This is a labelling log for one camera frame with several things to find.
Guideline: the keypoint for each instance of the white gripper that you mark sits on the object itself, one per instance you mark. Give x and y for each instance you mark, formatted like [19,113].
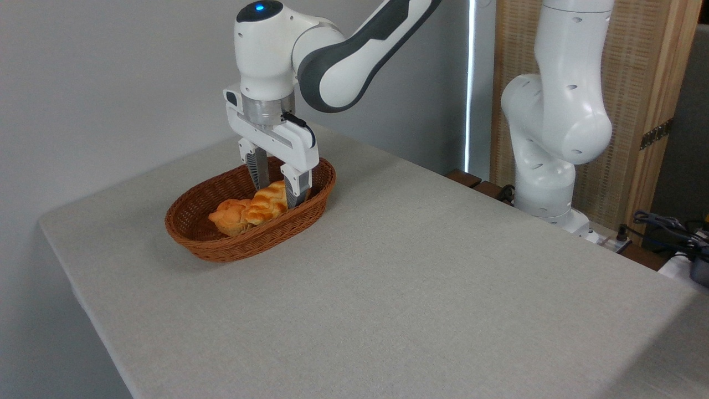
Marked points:
[288,147]

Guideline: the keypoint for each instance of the braided golden bread loaf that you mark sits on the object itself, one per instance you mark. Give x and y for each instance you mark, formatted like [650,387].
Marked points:
[266,205]

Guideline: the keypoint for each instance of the grey tablecloth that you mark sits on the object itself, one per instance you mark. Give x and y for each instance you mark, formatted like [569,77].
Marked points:
[443,305]

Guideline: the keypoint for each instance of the round golden bread bun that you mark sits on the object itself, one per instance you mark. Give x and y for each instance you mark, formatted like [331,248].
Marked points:
[227,219]

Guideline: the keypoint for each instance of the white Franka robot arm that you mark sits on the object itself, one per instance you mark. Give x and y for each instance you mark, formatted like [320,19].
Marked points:
[332,66]

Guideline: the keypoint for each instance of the metal screen hinge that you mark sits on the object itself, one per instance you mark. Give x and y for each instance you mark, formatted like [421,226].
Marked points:
[656,134]

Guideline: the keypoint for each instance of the wooden woven folding screen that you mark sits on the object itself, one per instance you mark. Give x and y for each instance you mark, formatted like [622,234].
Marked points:
[631,66]

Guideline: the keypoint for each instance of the brown wicker oval basket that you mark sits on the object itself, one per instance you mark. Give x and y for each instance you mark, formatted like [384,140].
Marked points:
[232,249]

